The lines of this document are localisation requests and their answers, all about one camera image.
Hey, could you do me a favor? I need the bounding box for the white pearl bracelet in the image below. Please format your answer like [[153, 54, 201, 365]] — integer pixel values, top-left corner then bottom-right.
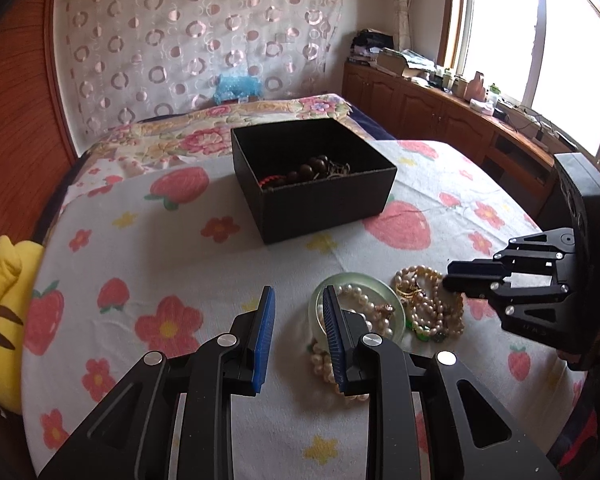
[[306, 284, 397, 403]]

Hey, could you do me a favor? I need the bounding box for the pink ceramic bottle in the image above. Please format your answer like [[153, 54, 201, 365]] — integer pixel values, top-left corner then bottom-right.
[[464, 70, 486, 103]]

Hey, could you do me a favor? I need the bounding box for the window with wooden frame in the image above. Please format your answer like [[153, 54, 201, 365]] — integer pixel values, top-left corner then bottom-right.
[[439, 0, 600, 165]]

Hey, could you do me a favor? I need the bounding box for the wooden side cabinet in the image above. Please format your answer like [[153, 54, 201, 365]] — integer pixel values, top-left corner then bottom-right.
[[341, 62, 556, 219]]

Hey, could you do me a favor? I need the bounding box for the blue plush toy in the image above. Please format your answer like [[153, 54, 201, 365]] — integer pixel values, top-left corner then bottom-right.
[[213, 74, 262, 105]]

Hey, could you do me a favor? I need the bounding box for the black square jewelry box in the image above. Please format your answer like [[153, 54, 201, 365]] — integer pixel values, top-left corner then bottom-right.
[[230, 118, 398, 244]]

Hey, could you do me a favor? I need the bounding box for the stack of clutter on cabinet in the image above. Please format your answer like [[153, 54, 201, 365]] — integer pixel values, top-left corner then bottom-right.
[[348, 28, 437, 78]]

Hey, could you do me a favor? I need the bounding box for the green jade bangle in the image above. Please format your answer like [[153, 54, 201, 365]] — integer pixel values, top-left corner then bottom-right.
[[309, 272, 406, 349]]

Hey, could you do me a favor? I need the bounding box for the multicolour floral quilt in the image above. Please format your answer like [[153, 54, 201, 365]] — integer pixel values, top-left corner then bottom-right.
[[90, 93, 372, 166]]

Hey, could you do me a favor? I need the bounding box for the cream pearl necklace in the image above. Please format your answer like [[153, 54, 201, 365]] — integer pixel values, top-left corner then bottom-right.
[[390, 264, 466, 344]]

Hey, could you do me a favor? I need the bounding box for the red-brown wooden headboard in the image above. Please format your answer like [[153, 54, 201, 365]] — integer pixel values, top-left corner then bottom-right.
[[0, 0, 78, 242]]

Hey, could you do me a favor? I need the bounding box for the floral strawberry bed sheet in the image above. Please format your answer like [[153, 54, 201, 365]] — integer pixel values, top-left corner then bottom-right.
[[20, 138, 586, 480]]

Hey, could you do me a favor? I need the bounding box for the yellow plush toy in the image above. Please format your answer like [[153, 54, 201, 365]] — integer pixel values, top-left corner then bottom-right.
[[0, 235, 44, 414]]

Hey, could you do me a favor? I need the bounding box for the circle-patterned sheer curtain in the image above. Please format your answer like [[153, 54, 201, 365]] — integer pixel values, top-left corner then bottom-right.
[[54, 0, 342, 151]]

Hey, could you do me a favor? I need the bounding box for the brown wooden bead bracelet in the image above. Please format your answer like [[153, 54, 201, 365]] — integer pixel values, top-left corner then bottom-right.
[[284, 154, 334, 183]]

